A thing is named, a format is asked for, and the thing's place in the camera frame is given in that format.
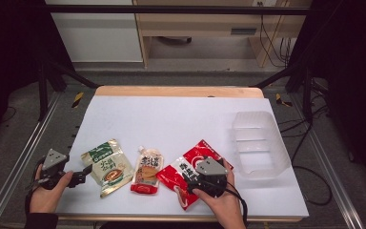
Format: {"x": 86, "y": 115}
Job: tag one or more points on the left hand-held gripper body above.
{"x": 54, "y": 159}

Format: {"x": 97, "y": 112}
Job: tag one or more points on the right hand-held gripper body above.
{"x": 210, "y": 168}

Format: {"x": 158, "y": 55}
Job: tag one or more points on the red and white sauce pouch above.
{"x": 173, "y": 178}

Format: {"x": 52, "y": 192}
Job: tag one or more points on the green and gold food pouch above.
{"x": 109, "y": 167}

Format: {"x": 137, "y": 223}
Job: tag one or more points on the spouted sauce pouch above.
{"x": 146, "y": 171}

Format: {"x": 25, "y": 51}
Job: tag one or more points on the clear plastic container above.
{"x": 260, "y": 144}

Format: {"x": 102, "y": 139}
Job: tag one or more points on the person's left hand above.
{"x": 46, "y": 198}

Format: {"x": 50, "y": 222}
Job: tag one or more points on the person's right hand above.
{"x": 227, "y": 205}

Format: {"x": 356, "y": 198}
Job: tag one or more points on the white table mat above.
{"x": 171, "y": 124}

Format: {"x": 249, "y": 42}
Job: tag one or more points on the yellow and black tape mark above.
{"x": 77, "y": 99}

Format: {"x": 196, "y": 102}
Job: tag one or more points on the wooden table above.
{"x": 179, "y": 91}

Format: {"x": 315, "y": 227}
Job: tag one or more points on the dark curtain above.
{"x": 349, "y": 79}
{"x": 9, "y": 57}

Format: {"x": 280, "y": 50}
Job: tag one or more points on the white cabinet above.
{"x": 97, "y": 35}

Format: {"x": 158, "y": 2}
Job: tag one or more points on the wooden desk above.
{"x": 203, "y": 27}

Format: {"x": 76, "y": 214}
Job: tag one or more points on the aluminium floor rail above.
{"x": 22, "y": 156}
{"x": 327, "y": 165}

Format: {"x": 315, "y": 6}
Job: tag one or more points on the black horizontal frame bar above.
{"x": 171, "y": 9}

